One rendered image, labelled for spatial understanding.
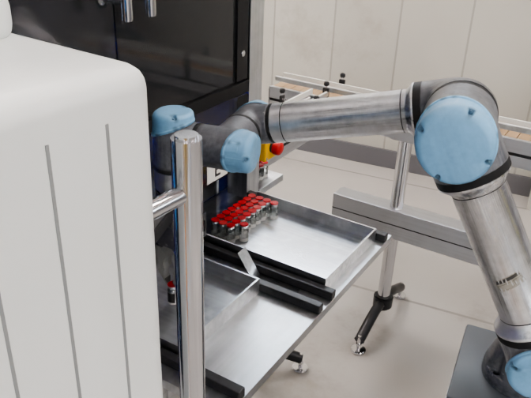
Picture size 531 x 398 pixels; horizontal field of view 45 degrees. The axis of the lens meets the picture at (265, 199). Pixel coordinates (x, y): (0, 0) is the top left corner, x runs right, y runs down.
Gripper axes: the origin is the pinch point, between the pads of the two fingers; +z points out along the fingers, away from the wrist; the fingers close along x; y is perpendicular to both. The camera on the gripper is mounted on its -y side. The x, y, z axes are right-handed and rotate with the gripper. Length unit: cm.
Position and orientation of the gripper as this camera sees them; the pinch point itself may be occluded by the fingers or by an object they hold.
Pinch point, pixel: (170, 282)
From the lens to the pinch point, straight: 128.4
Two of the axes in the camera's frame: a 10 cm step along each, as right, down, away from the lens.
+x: -8.5, -2.7, 4.6
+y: 5.3, -3.7, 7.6
